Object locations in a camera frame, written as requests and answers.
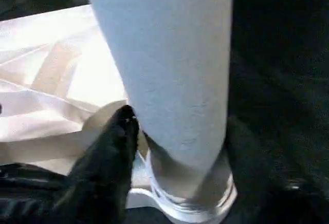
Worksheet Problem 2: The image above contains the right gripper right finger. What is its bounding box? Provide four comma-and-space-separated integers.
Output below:
225, 116, 329, 224

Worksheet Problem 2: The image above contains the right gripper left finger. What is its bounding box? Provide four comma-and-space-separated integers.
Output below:
41, 104, 140, 224

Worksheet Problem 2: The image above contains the white plastic table top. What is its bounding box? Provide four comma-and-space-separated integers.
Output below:
0, 3, 240, 224

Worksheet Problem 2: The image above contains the white plastic table leg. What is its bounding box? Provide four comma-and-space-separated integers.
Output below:
82, 0, 234, 205

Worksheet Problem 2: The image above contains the black work mat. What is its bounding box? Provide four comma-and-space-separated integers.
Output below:
0, 0, 329, 224

